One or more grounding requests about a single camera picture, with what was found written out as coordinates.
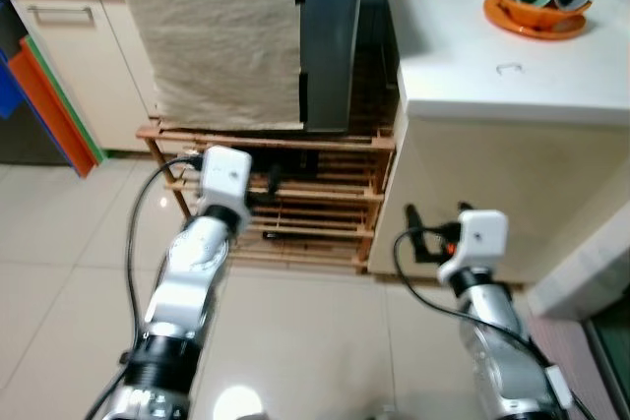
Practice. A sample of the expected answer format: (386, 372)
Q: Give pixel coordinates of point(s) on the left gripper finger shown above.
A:
(272, 182)

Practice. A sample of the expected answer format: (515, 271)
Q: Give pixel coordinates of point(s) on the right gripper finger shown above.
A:
(414, 219)
(464, 208)

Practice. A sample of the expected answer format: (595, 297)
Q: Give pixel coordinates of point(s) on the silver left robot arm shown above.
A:
(192, 282)

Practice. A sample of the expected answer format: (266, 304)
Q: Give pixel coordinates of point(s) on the small grey fridge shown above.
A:
(330, 36)

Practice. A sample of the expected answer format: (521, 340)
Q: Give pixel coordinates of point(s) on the wooden slatted rack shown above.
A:
(325, 206)

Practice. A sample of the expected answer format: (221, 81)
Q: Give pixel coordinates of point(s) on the white counter block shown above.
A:
(512, 95)

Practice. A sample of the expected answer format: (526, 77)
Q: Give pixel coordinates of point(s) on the beige woven cloth cover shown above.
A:
(207, 36)

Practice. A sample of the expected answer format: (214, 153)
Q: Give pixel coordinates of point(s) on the pink floor mat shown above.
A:
(571, 371)

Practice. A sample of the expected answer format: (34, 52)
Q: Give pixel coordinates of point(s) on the cream kitchen cabinet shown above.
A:
(98, 76)

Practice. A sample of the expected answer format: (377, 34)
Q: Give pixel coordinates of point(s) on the orange bowl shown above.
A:
(532, 15)

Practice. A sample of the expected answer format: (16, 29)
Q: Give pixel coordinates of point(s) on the green board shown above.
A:
(67, 102)

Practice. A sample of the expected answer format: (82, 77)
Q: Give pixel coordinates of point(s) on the glass sliding door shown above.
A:
(615, 361)

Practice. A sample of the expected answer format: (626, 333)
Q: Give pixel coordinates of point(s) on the orange board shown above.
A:
(54, 114)

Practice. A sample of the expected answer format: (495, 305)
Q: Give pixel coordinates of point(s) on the tall black refrigerator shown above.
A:
(15, 150)

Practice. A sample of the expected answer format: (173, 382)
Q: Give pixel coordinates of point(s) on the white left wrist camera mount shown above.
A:
(226, 176)

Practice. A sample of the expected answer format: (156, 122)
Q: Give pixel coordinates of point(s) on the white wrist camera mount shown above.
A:
(477, 238)
(226, 176)

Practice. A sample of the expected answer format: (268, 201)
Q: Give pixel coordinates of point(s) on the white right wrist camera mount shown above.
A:
(477, 238)

